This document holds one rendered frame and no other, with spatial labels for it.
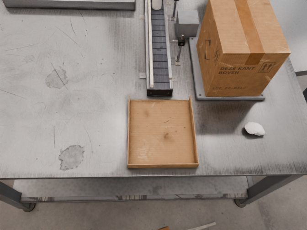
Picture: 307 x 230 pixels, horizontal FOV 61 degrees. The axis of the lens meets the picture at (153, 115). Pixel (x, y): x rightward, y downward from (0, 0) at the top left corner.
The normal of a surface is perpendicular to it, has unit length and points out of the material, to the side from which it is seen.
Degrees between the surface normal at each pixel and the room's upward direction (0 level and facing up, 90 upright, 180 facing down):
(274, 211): 0
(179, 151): 0
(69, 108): 0
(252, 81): 90
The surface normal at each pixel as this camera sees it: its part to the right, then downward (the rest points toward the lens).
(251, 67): 0.05, 0.87
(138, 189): 0.05, -0.51
